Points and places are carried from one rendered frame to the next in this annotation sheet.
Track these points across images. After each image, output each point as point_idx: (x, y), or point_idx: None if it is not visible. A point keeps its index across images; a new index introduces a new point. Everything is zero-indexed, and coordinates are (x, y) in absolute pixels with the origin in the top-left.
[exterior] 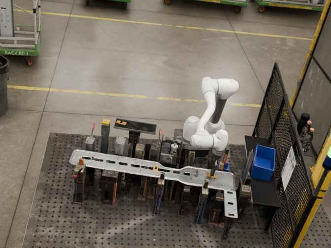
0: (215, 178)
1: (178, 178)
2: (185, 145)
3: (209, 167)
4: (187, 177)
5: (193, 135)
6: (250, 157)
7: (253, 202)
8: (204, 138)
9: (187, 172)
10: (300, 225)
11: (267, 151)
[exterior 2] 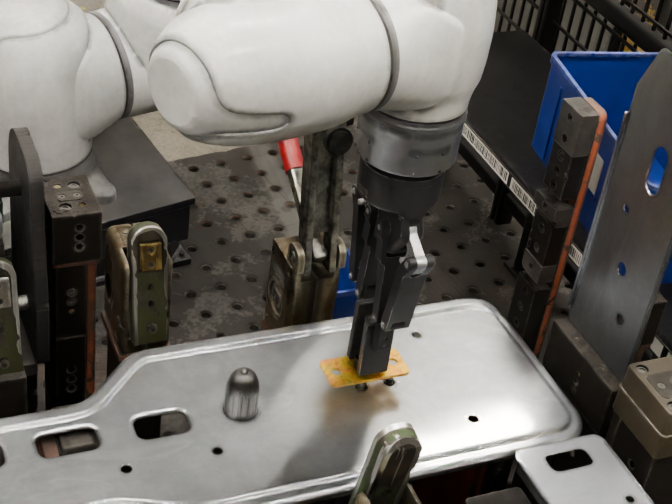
0: (398, 384)
1: (109, 493)
2: (67, 188)
3: (303, 310)
4: (183, 459)
5: (176, 24)
6: (651, 121)
7: None
8: (301, 23)
9: (163, 408)
10: None
11: (618, 83)
